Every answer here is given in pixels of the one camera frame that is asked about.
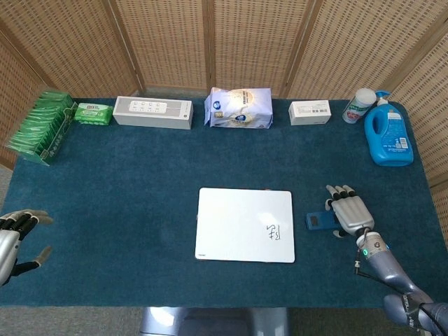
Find small white carton box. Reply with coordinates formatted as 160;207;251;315
288;99;333;126

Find blue whiteboard eraser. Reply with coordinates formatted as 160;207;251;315
305;212;340;231

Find white-lidded wipes canister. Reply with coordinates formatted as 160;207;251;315
342;88;375;125

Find long white power strip box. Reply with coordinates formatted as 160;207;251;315
112;95;195;130

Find bamboo folding screen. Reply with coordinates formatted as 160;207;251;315
0;0;448;242

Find grey robot torso base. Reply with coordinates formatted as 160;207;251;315
139;307;290;336

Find white rectangular whiteboard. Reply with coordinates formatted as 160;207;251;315
194;187;296;264

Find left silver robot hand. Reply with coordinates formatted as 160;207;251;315
0;209;55;286

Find green tea packet display box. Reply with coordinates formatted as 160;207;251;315
3;90;78;167

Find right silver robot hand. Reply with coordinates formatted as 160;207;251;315
325;184;375;239

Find green wet wipes pack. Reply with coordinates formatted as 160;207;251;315
73;101;114;125

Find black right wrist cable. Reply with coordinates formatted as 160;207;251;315
353;229;389;284

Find pale blue tissue pack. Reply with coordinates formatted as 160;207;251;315
203;86;274;130

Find blue detergent pump bottle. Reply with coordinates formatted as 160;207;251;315
363;90;414;167

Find blue carpet table cover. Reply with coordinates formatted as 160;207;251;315
0;97;448;309

